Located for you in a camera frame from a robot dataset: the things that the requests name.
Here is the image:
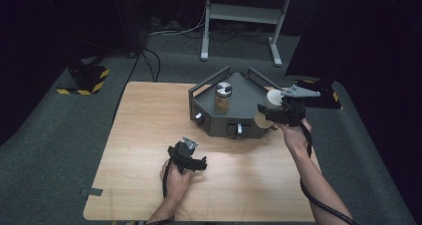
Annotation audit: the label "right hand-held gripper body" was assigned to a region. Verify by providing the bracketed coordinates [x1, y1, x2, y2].
[269, 84, 321, 127]

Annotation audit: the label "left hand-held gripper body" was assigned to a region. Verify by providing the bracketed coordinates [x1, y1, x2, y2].
[167, 136, 199, 174]

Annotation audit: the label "white-lidded glass jar of grains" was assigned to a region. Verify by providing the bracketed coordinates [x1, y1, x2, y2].
[253, 89, 285, 130]

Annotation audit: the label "grey corner rack with drawers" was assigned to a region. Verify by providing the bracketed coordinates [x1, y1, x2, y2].
[188, 66, 284, 140]

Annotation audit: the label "person's right hand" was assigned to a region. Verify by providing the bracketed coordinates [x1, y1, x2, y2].
[276, 117, 314, 155]

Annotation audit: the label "person's left hand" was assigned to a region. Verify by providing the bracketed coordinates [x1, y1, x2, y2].
[159, 159, 193, 203]

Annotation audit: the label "black stand base, yellow stripes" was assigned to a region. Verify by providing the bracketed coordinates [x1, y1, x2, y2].
[294, 78, 342, 111]
[55, 63, 110, 97]

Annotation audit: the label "silver-lidded glass jar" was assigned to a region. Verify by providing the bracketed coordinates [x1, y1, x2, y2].
[213, 81, 234, 115]

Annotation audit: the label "grey tape piece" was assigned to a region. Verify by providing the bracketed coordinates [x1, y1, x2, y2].
[79, 186, 105, 198]

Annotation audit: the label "dark curtain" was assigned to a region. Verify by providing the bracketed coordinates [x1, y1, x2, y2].
[285, 0, 422, 216]
[0, 0, 148, 146]

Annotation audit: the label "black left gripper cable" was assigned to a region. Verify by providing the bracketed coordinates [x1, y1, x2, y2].
[161, 159, 171, 199]

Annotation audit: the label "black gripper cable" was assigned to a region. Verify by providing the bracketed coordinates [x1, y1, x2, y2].
[161, 159, 171, 199]
[298, 119, 359, 225]

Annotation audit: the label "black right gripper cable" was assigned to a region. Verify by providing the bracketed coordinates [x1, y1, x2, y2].
[298, 119, 359, 225]

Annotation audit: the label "black floor cable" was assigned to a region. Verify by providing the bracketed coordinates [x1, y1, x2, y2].
[141, 46, 162, 84]

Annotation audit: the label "white metal desk frame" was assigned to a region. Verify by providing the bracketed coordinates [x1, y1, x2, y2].
[200, 0, 323, 68]

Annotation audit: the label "white floor cable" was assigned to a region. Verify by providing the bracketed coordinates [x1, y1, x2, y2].
[148, 5, 208, 55]

